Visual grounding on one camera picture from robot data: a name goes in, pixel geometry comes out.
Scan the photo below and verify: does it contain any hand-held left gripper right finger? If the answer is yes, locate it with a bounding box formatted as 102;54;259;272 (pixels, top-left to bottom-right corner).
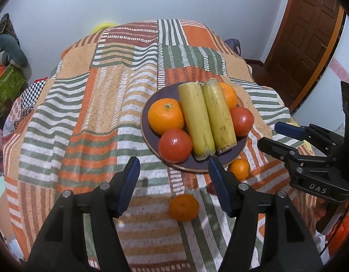
208;156;323;272

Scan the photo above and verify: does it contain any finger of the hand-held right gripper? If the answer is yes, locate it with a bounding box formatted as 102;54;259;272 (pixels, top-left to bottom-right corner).
274;121;345;154
258;137;349;196

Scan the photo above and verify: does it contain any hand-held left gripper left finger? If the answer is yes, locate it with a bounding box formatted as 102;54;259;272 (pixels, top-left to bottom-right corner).
26;156;141;272

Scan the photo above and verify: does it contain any small orange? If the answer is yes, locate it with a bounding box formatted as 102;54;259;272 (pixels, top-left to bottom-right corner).
169;194;200;222
229;159;251;181

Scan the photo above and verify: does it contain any purple plate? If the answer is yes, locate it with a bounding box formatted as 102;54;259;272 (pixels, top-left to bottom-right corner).
140;82;248;173

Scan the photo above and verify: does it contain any red tomato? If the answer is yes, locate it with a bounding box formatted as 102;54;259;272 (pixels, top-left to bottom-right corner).
229;107;254;137
159;128;193;163

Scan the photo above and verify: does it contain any yellow-green sugarcane piece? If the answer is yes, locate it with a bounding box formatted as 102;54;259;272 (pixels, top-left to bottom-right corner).
202;79;238;155
178;82;216;161

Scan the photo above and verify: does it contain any large orange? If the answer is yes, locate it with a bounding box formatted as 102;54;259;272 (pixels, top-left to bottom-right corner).
218;82;238;109
147;98;185;136

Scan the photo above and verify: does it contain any white heart-print wardrobe door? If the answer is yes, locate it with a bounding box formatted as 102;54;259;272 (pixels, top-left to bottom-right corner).
327;14;349;87

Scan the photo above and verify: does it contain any striped patchwork blanket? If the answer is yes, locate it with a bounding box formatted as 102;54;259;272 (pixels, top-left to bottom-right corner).
2;19;319;272

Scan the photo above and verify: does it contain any brown wooden door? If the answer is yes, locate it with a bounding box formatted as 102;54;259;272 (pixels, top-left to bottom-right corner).
263;0;346;111

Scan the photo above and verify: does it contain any dark blue bag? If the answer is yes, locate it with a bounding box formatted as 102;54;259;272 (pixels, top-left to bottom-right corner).
225;38;242;57

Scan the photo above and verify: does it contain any checkered quilt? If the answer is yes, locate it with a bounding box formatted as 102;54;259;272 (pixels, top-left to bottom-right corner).
3;78;50;136

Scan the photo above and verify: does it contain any green patterned storage box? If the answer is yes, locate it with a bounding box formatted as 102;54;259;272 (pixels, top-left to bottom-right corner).
0;65;29;122

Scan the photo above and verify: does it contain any grey plush toy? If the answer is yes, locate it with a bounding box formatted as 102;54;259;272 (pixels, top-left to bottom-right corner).
0;34;28;68

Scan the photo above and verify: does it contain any dark floral cushion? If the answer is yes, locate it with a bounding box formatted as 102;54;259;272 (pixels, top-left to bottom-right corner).
0;13;20;49

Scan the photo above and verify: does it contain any yellow curved frame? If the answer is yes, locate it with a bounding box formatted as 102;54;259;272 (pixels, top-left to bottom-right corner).
91;20;118;34

